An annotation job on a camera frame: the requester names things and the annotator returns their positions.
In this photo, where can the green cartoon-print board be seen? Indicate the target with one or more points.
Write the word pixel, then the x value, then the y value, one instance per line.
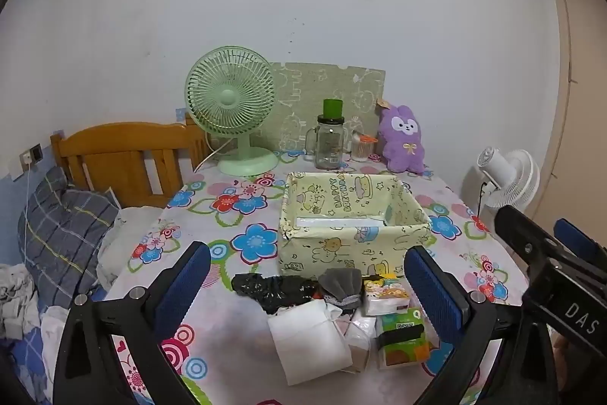
pixel 308 87

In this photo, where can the wall socket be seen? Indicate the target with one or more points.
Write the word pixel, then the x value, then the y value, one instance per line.
pixel 31 156

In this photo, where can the yellow cartoon-print storage box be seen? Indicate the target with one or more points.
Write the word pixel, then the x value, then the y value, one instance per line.
pixel 341 251

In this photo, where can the green desk fan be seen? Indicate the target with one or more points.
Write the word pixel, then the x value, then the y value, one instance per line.
pixel 230 101

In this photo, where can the white bed sheet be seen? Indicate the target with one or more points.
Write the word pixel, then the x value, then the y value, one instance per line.
pixel 128 234

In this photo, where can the grey socks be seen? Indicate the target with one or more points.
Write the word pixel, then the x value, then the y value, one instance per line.
pixel 341 284

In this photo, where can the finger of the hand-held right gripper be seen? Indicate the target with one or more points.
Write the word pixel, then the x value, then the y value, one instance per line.
pixel 521 234
pixel 576 241

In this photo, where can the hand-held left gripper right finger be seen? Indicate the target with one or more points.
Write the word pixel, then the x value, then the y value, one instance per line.
pixel 434 291

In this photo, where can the wooden bed headboard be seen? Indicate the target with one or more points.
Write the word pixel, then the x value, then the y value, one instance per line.
pixel 123 149

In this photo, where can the beige door frame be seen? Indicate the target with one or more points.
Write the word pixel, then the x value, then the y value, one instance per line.
pixel 569 54

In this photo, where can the glass mug with green lid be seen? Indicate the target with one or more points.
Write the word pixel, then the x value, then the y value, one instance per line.
pixel 329 144

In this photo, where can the white tissue paper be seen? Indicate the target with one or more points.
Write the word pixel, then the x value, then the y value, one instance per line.
pixel 308 343

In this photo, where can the white crumpled cloth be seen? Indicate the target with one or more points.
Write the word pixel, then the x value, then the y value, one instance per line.
pixel 16 300

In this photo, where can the black plastic bag roll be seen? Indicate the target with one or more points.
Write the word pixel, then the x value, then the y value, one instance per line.
pixel 275 289

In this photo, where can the white fan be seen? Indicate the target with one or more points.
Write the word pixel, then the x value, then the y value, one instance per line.
pixel 514 177

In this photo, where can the clear-wrapped white tissue pack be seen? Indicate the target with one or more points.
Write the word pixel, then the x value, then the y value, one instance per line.
pixel 360 343

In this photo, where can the green tissue pack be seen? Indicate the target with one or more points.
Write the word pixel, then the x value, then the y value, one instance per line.
pixel 403 355

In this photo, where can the purple plush bunny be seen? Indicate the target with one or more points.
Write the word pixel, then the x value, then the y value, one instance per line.
pixel 403 139

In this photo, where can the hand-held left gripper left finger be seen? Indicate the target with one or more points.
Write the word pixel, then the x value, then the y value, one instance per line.
pixel 182 286

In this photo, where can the blue bed sheet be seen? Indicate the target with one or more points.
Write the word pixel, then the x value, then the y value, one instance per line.
pixel 28 367

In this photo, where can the cotton swab jar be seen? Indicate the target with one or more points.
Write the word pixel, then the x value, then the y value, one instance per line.
pixel 363 149

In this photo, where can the cartoon-print tissue pack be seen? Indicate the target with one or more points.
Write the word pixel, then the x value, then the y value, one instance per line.
pixel 386 298

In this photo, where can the grey plaid pillow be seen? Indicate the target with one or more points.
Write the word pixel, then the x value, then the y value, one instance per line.
pixel 61 234

